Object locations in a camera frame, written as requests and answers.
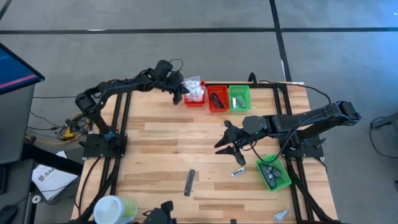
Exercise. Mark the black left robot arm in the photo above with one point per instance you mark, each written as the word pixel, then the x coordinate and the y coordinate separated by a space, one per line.
pixel 124 85

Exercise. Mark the red plastic basket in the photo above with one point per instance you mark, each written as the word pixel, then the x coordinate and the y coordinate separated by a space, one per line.
pixel 217 88
pixel 194 104

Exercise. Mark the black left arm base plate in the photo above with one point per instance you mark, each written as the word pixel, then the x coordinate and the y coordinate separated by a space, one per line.
pixel 96 149

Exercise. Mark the white printed booklet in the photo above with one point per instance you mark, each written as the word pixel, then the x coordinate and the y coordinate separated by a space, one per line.
pixel 51 182

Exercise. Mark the white tape roll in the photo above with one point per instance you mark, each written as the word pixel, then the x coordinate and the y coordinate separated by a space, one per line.
pixel 36 199

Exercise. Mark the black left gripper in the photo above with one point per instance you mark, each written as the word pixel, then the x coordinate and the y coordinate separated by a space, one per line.
pixel 176 84

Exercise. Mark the black handheld device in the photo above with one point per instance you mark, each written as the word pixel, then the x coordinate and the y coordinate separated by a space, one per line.
pixel 160 214

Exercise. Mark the green plastic basket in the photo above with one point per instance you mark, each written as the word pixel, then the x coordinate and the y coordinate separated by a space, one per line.
pixel 239 90
pixel 280 186

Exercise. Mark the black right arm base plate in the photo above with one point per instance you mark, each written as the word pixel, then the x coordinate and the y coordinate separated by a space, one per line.
pixel 311 151

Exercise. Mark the green white wipes canister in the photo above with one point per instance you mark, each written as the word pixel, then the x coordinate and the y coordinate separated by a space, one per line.
pixel 110 210

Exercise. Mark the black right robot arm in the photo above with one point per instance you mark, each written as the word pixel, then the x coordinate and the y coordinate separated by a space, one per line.
pixel 298 123

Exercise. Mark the computer monitor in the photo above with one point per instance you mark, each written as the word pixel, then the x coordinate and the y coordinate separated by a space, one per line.
pixel 15 71

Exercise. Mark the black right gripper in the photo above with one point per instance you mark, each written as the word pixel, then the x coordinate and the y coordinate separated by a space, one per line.
pixel 236 137

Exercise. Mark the black aluminium table frame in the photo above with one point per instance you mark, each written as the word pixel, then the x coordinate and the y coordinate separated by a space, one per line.
pixel 280 93

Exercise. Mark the black desk beam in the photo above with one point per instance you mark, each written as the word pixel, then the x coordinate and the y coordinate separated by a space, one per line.
pixel 53 161

